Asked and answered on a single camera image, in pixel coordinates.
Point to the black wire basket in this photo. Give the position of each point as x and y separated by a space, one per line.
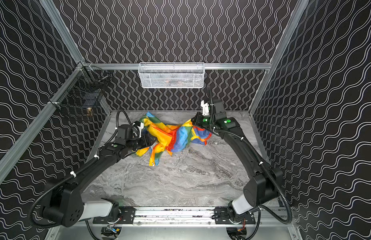
85 91

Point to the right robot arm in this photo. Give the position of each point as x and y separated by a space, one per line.
264 181

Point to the rainbow striped jacket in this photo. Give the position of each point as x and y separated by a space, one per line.
170 138

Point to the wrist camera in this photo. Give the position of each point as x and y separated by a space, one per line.
215 109
128 132

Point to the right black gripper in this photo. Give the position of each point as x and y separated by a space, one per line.
196 119

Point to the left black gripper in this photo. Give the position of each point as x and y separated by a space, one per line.
146 139

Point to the small brass object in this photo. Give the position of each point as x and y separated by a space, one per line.
89 112

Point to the black mounting plate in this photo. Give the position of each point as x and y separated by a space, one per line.
227 215
124 215

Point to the white wire mesh basket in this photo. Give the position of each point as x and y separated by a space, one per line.
175 75

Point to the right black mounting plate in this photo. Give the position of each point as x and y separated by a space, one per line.
227 215

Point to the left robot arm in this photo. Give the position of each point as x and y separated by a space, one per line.
61 203

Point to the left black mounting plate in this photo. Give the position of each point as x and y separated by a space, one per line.
124 215

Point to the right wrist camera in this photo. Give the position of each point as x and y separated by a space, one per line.
215 109

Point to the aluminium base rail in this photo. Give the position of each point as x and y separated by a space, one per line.
145 216

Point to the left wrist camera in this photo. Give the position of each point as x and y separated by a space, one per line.
128 132

